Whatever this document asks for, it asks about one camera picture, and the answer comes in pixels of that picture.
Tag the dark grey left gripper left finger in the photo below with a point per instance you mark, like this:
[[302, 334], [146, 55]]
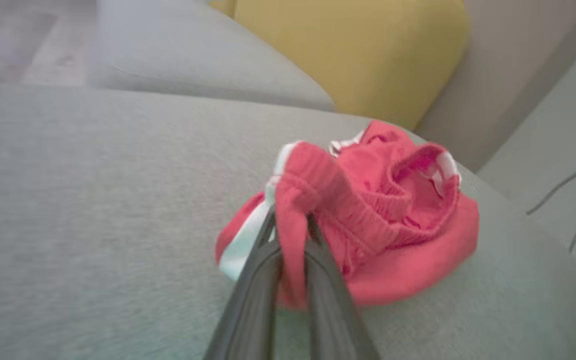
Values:
[[253, 300]]

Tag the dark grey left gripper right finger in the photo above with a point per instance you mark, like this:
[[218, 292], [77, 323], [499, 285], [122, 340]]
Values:
[[330, 310]]

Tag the red shorts with white trim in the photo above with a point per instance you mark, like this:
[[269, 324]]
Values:
[[408, 260]]

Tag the large grey sofa seat cushion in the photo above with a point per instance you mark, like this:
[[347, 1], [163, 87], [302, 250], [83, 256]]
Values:
[[93, 225]]

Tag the narrow yellow sofa backrest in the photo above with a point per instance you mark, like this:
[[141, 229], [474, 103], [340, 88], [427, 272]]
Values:
[[224, 6]]

